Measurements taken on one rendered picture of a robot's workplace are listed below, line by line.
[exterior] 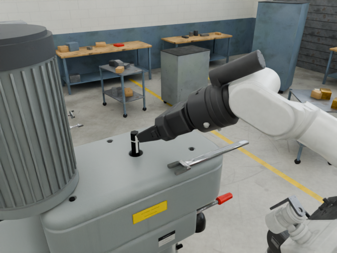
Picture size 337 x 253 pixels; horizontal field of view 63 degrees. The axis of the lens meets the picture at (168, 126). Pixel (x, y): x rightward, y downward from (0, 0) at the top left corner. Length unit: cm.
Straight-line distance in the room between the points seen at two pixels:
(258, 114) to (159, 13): 777
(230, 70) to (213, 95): 5
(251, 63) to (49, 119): 36
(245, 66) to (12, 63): 36
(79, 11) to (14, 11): 136
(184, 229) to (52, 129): 46
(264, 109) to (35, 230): 58
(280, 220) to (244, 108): 55
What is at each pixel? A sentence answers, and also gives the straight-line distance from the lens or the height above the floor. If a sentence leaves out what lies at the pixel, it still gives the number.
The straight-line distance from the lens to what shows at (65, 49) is 683.
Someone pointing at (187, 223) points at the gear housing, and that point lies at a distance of 80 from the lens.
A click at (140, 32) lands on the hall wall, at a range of 795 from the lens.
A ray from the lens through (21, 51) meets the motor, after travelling 47.
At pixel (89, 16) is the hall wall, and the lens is 740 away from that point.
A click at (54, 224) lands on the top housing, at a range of 60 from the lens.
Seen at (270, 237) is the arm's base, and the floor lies 142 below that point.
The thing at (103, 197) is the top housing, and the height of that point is 189.
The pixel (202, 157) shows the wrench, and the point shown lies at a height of 190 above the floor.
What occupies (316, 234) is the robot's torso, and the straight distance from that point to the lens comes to 97.
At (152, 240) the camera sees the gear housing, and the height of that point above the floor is 170.
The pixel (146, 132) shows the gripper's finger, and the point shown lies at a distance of 59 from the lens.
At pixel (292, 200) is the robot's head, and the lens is 93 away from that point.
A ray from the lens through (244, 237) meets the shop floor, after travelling 309.
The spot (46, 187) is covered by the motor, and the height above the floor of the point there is 194.
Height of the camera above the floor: 228
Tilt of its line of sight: 28 degrees down
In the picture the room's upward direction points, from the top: straight up
